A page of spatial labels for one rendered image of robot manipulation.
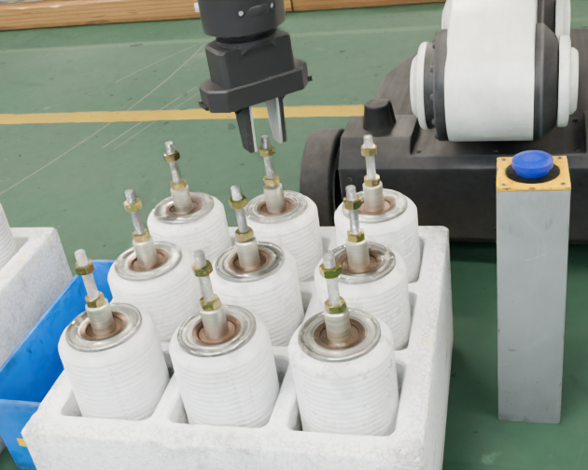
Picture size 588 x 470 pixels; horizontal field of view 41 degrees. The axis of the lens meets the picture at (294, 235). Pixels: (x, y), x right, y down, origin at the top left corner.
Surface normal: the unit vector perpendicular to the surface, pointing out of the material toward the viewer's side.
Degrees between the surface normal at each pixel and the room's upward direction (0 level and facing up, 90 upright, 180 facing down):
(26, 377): 88
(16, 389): 88
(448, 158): 46
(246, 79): 90
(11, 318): 90
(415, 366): 0
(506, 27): 37
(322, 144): 19
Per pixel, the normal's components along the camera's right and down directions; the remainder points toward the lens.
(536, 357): -0.22, 0.52
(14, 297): 0.97, 0.00
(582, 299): -0.14, -0.85
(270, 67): 0.46, 0.40
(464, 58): -0.28, -0.24
